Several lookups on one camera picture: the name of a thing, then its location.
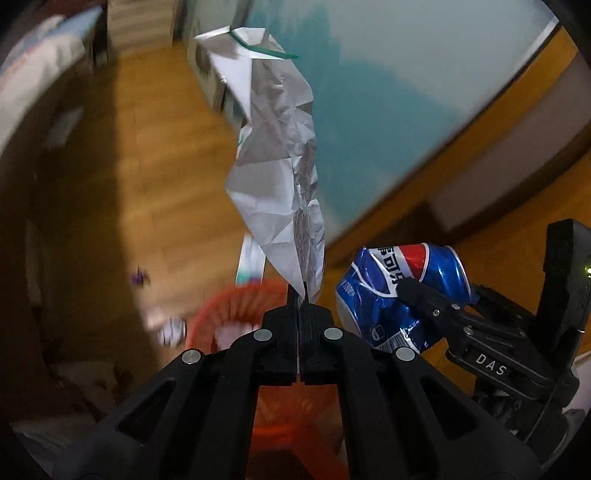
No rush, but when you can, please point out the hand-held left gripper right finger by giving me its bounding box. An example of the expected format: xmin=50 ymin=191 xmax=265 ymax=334
xmin=300 ymin=295 xmax=542 ymax=480

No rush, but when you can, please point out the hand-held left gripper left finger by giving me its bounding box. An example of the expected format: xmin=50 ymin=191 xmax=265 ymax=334
xmin=53 ymin=286 xmax=300 ymax=480

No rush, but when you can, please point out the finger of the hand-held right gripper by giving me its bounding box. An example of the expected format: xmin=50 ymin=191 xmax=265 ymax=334
xmin=398 ymin=278 xmax=468 ymax=326
xmin=468 ymin=284 xmax=536 ymax=321

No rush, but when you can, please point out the crushed blue soda can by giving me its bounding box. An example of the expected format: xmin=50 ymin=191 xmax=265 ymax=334
xmin=335 ymin=243 xmax=472 ymax=355

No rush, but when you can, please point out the red plastic mesh basket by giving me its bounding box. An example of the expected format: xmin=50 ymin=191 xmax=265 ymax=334
xmin=185 ymin=279 xmax=346 ymax=444

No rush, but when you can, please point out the silver foil wrapper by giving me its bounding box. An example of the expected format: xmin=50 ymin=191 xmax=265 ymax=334
xmin=194 ymin=25 xmax=326 ymax=303

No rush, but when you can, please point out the white and green carton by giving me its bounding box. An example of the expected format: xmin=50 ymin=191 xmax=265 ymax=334
xmin=233 ymin=235 xmax=267 ymax=284

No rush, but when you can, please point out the crumpled printed paper ball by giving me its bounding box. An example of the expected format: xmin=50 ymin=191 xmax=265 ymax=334
xmin=157 ymin=318 xmax=188 ymax=347

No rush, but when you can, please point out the blue flower glass door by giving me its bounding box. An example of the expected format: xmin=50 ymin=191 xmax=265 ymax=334
xmin=185 ymin=0 xmax=560 ymax=243

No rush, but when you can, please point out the white paper sheet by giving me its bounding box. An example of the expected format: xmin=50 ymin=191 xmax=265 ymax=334
xmin=46 ymin=108 xmax=84 ymax=148

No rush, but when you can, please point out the light wooden cabinet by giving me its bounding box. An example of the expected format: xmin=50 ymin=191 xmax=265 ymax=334
xmin=107 ymin=0 xmax=197 ymax=56

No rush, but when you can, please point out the white bed sheet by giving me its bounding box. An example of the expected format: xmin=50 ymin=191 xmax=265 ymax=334
xmin=0 ymin=9 xmax=100 ymax=158

